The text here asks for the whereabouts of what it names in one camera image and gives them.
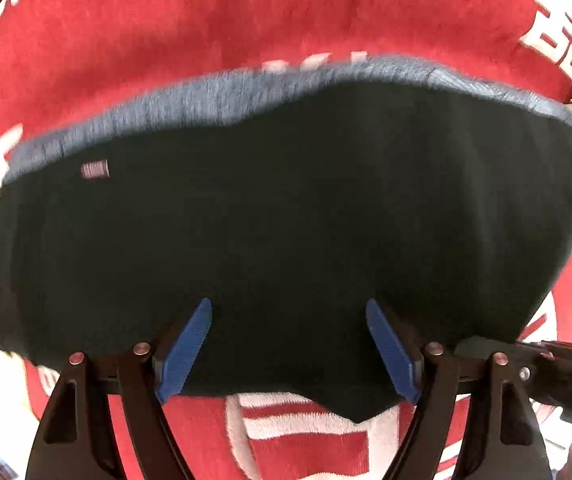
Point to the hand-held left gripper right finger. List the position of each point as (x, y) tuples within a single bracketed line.
[(391, 350)]

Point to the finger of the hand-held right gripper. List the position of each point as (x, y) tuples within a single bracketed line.
[(566, 375)]

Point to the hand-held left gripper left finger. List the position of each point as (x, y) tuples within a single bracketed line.
[(188, 350)]

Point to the black pants blue patterned waistband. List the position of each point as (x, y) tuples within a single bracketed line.
[(286, 200)]

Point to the red printed blanket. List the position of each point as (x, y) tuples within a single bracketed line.
[(165, 35)]

